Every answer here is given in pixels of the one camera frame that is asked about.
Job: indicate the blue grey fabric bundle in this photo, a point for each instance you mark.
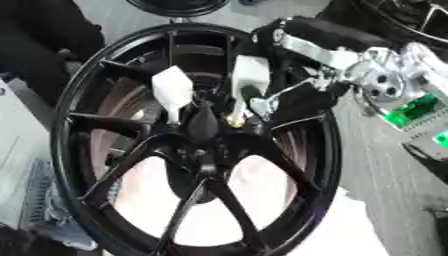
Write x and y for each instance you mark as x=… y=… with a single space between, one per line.
x=55 y=206

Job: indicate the black wheel with silver spokes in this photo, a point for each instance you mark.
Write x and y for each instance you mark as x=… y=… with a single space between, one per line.
x=402 y=16

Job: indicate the black round tyre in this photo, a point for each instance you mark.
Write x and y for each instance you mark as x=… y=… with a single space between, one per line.
x=175 y=8

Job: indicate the black spoked wheel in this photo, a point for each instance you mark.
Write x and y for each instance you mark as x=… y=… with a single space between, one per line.
x=146 y=143

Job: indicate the white pin with square head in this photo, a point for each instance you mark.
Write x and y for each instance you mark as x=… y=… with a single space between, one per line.
x=251 y=71

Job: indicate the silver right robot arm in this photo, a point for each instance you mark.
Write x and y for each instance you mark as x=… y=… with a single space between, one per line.
x=382 y=83

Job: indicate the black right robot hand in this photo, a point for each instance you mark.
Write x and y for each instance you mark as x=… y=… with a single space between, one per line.
x=326 y=31

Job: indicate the white pin with pointed head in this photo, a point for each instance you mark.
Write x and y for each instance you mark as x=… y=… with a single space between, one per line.
x=172 y=88

